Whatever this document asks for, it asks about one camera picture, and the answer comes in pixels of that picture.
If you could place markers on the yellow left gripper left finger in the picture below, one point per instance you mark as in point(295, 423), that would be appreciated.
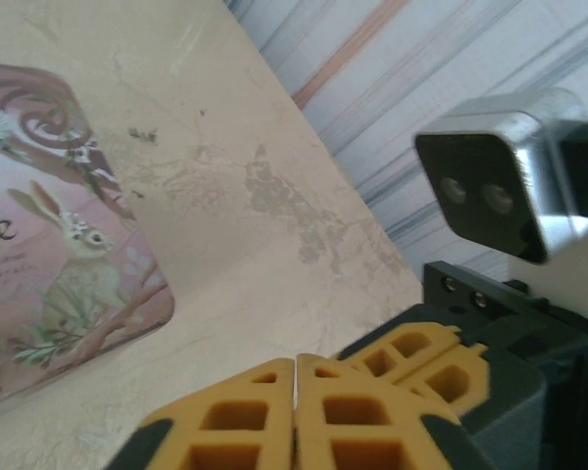
point(225, 421)

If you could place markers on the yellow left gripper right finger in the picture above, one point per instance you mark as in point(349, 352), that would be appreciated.
point(372, 416)

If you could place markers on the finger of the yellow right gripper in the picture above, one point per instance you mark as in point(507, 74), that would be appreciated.
point(411, 343)
point(451, 377)

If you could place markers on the pink rabbit print tin box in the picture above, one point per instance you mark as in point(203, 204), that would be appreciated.
point(54, 220)

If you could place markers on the silver black wrist camera box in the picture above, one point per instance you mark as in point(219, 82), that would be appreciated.
point(485, 181)

